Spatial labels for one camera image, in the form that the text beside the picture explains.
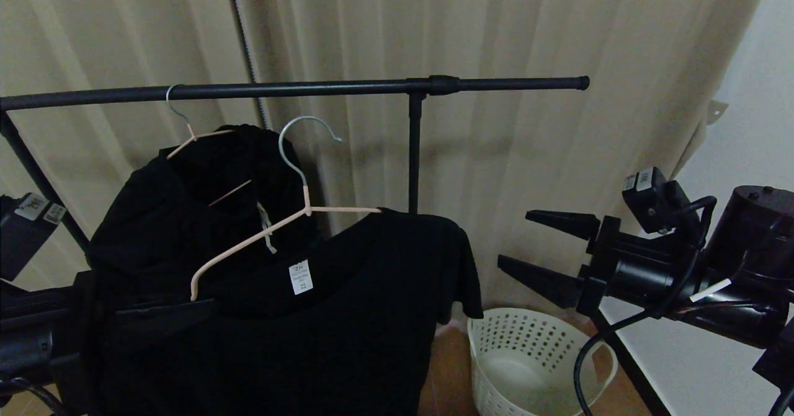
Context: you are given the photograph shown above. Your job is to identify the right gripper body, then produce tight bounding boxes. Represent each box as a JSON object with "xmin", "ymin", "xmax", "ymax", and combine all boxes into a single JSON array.
[{"xmin": 577, "ymin": 215, "xmax": 700, "ymax": 318}]

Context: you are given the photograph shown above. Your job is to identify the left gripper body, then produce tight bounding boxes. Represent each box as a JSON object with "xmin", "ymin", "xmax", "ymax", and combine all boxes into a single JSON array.
[{"xmin": 0, "ymin": 272, "xmax": 104, "ymax": 404}]

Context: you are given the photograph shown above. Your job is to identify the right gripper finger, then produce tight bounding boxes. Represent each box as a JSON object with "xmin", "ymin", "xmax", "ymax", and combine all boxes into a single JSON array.
[
  {"xmin": 497, "ymin": 255, "xmax": 585, "ymax": 310},
  {"xmin": 525, "ymin": 210, "xmax": 602, "ymax": 242}
]

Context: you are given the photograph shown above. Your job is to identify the black shorts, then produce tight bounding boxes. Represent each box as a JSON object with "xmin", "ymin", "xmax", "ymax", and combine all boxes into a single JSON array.
[{"xmin": 85, "ymin": 124, "xmax": 323, "ymax": 299}]

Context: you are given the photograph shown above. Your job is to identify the black garment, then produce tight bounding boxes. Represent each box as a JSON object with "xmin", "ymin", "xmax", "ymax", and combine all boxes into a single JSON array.
[{"xmin": 93, "ymin": 208, "xmax": 484, "ymax": 416}]

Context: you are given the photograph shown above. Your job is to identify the pink clothes hanger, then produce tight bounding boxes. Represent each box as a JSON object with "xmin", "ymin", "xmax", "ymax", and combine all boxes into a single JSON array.
[
  {"xmin": 165, "ymin": 84, "xmax": 253, "ymax": 208},
  {"xmin": 189, "ymin": 116, "xmax": 382, "ymax": 303}
]

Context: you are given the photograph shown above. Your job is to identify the white laundry basket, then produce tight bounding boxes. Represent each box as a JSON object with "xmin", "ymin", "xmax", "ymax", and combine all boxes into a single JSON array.
[{"xmin": 466, "ymin": 307, "xmax": 620, "ymax": 416}]

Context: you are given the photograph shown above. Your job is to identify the black clothes rack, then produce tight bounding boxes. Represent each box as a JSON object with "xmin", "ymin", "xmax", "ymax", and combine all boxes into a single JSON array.
[{"xmin": 0, "ymin": 75, "xmax": 591, "ymax": 252}]

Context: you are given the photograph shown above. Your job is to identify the beige curtain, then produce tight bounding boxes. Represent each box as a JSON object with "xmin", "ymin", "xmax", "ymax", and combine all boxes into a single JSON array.
[{"xmin": 0, "ymin": 0, "xmax": 776, "ymax": 342}]

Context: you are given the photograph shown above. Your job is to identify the black cable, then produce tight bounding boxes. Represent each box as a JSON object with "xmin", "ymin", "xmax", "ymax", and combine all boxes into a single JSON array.
[
  {"xmin": 573, "ymin": 195, "xmax": 718, "ymax": 416},
  {"xmin": 0, "ymin": 376, "xmax": 66, "ymax": 416}
]

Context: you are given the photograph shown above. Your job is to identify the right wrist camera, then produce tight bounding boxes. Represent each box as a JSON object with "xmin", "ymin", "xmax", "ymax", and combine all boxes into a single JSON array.
[{"xmin": 622, "ymin": 167, "xmax": 703, "ymax": 236}]

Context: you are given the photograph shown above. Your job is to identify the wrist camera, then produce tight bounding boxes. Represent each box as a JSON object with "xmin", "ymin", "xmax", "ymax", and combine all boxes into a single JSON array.
[
  {"xmin": 0, "ymin": 193, "xmax": 68, "ymax": 281},
  {"xmin": 622, "ymin": 167, "xmax": 703, "ymax": 236}
]

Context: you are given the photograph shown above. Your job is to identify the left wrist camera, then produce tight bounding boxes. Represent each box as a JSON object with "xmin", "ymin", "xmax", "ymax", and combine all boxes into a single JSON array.
[{"xmin": 0, "ymin": 193, "xmax": 68, "ymax": 281}]

